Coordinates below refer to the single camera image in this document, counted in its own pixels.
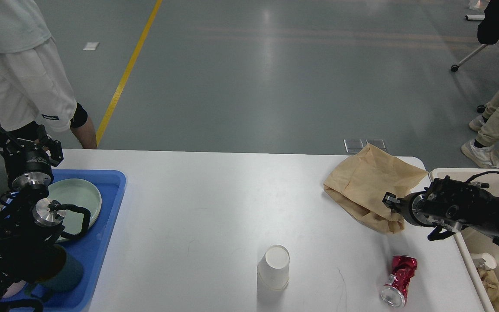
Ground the teal mug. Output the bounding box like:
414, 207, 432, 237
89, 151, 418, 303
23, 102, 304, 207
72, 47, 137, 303
24, 244, 84, 302

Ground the white paper cup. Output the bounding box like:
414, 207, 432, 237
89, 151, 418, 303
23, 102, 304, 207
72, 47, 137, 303
257, 245, 290, 291

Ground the crushed red can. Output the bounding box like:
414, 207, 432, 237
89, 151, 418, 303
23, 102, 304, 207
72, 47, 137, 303
380, 255, 418, 308

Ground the office chair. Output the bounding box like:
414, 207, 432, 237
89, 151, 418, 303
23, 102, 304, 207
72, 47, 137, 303
450, 0, 499, 72

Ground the pink mug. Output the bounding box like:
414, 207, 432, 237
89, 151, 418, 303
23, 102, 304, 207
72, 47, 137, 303
2, 280, 26, 299

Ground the brown paper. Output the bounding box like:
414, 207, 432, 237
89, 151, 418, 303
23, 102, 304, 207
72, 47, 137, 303
476, 268, 499, 312

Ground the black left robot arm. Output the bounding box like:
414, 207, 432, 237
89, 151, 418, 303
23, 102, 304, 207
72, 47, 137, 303
0, 124, 91, 312

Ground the paper cup in bin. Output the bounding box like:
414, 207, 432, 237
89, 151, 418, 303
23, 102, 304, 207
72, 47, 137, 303
470, 253, 497, 271

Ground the person in beige trousers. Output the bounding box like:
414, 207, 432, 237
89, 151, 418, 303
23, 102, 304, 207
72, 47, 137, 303
461, 90, 499, 169

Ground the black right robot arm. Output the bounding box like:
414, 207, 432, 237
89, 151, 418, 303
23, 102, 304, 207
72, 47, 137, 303
382, 174, 499, 246

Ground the green plate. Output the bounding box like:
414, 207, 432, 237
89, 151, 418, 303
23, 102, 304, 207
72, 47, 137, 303
48, 179, 102, 234

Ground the person in white shorts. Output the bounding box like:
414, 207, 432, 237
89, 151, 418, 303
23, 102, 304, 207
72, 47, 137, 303
0, 0, 97, 226

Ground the brown paper bag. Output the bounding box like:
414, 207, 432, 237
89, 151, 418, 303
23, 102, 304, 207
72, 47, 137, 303
323, 144, 428, 234

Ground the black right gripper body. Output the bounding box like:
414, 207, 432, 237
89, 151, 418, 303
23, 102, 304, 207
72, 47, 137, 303
401, 192, 430, 227

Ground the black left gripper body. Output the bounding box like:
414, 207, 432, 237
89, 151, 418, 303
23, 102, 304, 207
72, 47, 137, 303
6, 150, 54, 190

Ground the beige waste bin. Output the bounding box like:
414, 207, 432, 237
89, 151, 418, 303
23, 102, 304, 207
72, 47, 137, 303
429, 168, 499, 312

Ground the blue plastic tray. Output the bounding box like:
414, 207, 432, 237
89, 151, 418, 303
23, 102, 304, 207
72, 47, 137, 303
1, 169, 126, 312

